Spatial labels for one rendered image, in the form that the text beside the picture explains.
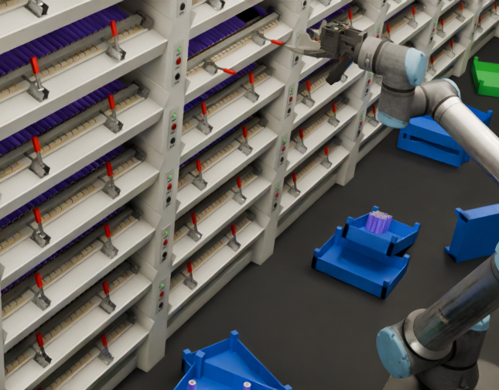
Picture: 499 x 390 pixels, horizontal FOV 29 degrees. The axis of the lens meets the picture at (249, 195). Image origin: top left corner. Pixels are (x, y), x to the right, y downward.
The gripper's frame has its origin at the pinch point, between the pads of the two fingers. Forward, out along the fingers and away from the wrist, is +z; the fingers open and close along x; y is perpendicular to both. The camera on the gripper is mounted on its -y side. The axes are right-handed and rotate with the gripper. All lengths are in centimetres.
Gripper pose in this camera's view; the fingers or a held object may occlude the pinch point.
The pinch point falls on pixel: (296, 39)
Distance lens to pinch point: 266.2
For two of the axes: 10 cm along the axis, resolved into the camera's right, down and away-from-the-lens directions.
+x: -5.1, 4.2, -7.5
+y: 0.8, -8.5, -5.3
